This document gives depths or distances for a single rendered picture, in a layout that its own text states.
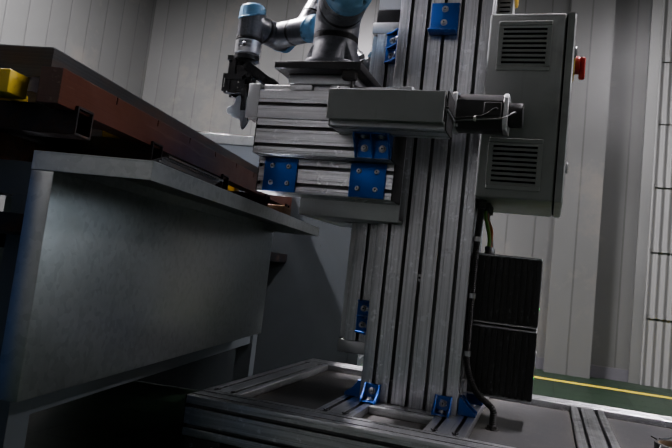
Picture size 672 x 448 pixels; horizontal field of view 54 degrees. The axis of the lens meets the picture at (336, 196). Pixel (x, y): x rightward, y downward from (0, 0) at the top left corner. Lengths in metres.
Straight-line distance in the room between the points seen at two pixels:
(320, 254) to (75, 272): 1.57
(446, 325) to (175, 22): 5.11
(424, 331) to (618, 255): 3.45
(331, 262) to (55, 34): 3.49
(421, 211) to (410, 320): 0.28
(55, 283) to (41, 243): 0.08
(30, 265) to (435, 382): 1.01
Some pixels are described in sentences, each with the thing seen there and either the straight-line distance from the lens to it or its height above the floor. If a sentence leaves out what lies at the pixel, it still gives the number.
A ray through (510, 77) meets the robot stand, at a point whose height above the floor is 1.06.
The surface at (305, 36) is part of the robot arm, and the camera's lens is 1.91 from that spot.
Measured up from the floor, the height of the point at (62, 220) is 0.58.
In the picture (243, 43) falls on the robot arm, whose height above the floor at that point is 1.15.
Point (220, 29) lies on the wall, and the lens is 6.14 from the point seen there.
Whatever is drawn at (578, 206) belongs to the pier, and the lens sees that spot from 4.90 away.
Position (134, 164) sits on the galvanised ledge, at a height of 0.67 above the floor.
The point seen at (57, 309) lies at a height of 0.43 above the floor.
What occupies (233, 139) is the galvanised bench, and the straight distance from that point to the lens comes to 2.77.
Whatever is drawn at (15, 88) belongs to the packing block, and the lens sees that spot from 1.22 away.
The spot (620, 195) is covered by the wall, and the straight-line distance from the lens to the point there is 5.07.
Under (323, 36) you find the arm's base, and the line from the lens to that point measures 1.68.
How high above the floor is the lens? 0.55
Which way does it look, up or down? 6 degrees up
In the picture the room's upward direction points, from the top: 7 degrees clockwise
